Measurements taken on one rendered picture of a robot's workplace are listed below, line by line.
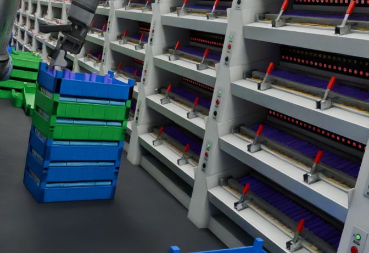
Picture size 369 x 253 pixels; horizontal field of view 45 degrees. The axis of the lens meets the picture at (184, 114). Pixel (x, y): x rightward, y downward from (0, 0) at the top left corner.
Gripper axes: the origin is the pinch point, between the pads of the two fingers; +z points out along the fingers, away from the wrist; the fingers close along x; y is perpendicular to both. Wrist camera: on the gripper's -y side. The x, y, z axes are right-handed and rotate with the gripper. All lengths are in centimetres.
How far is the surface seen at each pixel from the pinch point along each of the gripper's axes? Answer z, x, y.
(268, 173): -6, -44, 77
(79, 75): -0.3, 8.9, 10.0
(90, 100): 3.5, -8.5, 18.6
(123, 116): 5.2, -2.3, 32.0
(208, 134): -4, -11, 63
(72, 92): 2.7, -12.9, 12.3
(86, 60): 11, 161, -4
